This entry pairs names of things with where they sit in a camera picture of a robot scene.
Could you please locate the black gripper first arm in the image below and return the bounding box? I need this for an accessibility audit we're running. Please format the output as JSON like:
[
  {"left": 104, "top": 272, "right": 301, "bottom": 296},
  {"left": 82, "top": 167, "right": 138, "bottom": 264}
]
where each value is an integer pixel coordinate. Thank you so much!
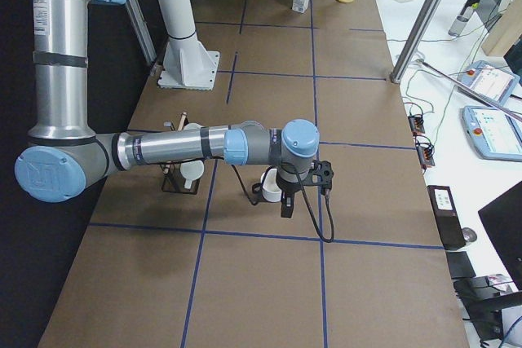
[{"left": 276, "top": 166, "right": 302, "bottom": 218}]

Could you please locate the white mug with black handle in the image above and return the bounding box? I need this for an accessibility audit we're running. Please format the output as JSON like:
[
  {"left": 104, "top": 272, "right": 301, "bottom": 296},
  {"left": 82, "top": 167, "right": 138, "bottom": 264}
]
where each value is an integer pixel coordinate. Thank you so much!
[{"left": 252, "top": 168, "right": 282, "bottom": 203}]

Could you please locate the white cup in rack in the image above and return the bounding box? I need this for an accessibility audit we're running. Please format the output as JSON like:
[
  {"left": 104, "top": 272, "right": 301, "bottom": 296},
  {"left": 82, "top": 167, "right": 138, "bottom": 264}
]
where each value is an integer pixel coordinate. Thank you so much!
[{"left": 179, "top": 160, "right": 205, "bottom": 194}]

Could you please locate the black power box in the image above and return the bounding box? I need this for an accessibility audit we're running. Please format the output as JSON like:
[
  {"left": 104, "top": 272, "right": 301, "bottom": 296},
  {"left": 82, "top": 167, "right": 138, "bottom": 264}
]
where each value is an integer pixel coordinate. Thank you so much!
[{"left": 427, "top": 185, "right": 466, "bottom": 250}]

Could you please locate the teach pendant near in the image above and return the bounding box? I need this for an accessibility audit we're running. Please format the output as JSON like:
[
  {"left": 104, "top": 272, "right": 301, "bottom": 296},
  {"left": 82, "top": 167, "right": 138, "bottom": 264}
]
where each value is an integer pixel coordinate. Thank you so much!
[{"left": 461, "top": 106, "right": 521, "bottom": 162}]

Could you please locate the teach pendant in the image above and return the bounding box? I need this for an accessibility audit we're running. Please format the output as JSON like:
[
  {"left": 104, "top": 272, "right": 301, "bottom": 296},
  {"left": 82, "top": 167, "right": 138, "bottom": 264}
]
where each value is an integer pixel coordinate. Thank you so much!
[
  {"left": 461, "top": 106, "right": 521, "bottom": 162},
  {"left": 458, "top": 60, "right": 520, "bottom": 105}
]

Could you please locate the teach pendant far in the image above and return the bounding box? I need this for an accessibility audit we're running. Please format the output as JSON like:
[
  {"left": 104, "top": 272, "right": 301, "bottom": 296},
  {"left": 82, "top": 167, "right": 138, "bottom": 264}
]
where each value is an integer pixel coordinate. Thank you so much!
[{"left": 458, "top": 60, "right": 520, "bottom": 105}]

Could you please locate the grey water bottle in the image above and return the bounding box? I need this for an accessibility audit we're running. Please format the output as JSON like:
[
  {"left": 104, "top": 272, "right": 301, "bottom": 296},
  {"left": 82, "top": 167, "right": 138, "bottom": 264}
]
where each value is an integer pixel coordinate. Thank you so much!
[{"left": 448, "top": 0, "right": 480, "bottom": 37}]

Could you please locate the black camera cable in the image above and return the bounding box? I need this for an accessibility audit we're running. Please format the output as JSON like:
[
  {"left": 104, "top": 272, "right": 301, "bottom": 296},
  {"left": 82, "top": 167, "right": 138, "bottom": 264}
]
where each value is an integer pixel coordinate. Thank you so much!
[{"left": 291, "top": 168, "right": 336, "bottom": 243}]

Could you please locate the black wire dish rack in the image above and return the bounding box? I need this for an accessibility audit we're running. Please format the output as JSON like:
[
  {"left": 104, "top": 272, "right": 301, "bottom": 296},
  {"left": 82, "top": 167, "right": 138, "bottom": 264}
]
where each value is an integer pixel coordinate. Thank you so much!
[{"left": 161, "top": 111, "right": 205, "bottom": 195}]

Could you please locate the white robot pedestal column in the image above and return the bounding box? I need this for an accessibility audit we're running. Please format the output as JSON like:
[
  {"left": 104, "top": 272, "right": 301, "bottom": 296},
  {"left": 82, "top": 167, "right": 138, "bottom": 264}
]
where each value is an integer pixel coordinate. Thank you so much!
[{"left": 158, "top": 0, "right": 220, "bottom": 90}]

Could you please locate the grabber stick with green handle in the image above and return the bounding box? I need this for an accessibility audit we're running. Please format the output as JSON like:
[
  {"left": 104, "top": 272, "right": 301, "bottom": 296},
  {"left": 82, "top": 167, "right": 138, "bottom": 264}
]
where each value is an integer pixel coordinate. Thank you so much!
[{"left": 415, "top": 58, "right": 522, "bottom": 121}]

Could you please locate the aluminium frame post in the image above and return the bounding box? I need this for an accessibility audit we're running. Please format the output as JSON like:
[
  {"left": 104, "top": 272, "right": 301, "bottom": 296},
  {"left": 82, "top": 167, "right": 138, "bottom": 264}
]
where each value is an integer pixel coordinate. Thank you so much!
[{"left": 390, "top": 0, "right": 441, "bottom": 84}]

